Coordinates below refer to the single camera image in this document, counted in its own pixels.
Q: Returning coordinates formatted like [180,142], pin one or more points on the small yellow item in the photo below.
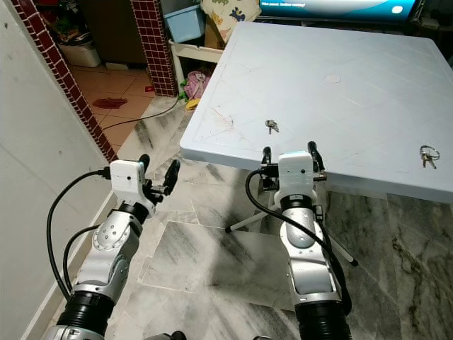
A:
[192,104]

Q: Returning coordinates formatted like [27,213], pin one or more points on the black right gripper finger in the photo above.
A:
[267,156]
[313,147]

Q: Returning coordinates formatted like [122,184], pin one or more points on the white plastic table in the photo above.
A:
[361,106]

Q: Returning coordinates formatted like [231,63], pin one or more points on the red cloth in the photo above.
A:
[110,103]

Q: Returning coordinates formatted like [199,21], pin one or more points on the grey left robot leg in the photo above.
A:
[164,336]

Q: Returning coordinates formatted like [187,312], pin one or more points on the blue plastic bin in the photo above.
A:
[184,25]

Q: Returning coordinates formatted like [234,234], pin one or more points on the television screen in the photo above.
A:
[340,7]

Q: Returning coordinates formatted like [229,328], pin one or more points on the white plastic container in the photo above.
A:
[81,55]

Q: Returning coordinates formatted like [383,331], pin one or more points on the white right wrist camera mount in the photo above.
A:
[296,173]

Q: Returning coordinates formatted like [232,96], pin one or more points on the white table leg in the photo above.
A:
[251,220]
[340,242]

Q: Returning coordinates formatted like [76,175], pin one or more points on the red tiled column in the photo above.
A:
[156,49]

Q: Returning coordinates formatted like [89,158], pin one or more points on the white shelf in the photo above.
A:
[198,51]

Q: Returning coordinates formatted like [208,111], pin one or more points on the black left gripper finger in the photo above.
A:
[144,161]
[170,177]

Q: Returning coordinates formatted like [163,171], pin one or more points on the patterned cream cloth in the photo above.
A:
[226,18]

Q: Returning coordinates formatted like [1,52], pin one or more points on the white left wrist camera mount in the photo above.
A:
[127,180]

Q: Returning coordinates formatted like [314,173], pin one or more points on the small silver key bunch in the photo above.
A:
[272,127]

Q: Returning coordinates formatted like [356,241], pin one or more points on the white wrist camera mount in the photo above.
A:
[296,173]
[127,180]

